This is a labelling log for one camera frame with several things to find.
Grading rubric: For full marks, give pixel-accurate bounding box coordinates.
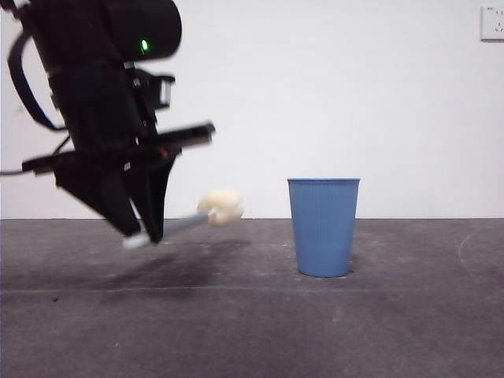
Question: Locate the thick black cable loop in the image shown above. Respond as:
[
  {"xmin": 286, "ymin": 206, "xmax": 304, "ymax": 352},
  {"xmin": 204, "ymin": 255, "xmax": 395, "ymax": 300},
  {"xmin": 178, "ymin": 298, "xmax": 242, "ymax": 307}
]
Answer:
[{"xmin": 7, "ymin": 27, "xmax": 68, "ymax": 132}]

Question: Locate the blue ribbed plastic cup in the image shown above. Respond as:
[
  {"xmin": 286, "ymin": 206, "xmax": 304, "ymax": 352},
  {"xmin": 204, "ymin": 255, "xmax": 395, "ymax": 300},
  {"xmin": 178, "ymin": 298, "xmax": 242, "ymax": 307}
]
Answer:
[{"xmin": 287, "ymin": 177, "xmax": 361, "ymax": 279}]

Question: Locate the white wall socket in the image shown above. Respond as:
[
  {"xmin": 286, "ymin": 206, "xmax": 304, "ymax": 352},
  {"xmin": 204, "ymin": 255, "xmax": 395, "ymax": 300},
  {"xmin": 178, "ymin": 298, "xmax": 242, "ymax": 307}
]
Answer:
[{"xmin": 480, "ymin": 6, "xmax": 504, "ymax": 43}]

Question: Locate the grey-handled sponge cup brush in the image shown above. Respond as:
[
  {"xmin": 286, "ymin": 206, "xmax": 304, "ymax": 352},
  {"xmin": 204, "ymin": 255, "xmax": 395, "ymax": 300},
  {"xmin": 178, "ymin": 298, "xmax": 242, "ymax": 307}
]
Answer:
[{"xmin": 121, "ymin": 190, "xmax": 244, "ymax": 250}]

